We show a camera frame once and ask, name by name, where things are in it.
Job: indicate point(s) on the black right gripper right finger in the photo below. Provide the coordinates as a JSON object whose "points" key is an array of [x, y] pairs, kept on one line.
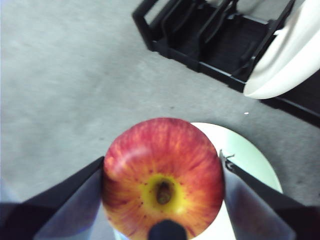
{"points": [[262, 212]]}

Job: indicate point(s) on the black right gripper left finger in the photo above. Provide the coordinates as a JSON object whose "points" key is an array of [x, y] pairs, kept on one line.
{"points": [[50, 215]]}

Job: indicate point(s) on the green plate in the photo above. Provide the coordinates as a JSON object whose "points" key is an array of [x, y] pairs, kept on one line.
{"points": [[245, 155]]}

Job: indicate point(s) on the red yellow apple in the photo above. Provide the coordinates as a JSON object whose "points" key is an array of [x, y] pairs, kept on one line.
{"points": [[162, 175]]}

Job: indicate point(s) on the blue plate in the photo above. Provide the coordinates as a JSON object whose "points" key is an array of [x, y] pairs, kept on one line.
{"points": [[295, 57]]}

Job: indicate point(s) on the black plate rack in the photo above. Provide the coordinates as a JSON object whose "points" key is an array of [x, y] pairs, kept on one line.
{"points": [[225, 42]]}

